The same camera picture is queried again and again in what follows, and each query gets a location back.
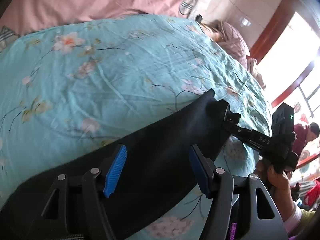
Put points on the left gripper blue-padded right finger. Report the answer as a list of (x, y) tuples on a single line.
[(260, 217)]

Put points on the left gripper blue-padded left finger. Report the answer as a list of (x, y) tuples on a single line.
[(73, 206)]

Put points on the black pants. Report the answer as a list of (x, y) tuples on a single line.
[(156, 176)]

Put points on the person in red clothing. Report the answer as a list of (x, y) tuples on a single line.
[(304, 135)]

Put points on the person's right hand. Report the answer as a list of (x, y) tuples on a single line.
[(281, 192)]

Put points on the pink striped crumpled cloth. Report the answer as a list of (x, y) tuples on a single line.
[(232, 42)]

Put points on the teal floral bed sheet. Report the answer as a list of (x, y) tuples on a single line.
[(69, 90)]

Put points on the pink quilt with plaid hearts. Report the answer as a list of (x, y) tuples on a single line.
[(21, 17)]

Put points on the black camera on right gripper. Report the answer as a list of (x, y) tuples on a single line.
[(283, 121)]

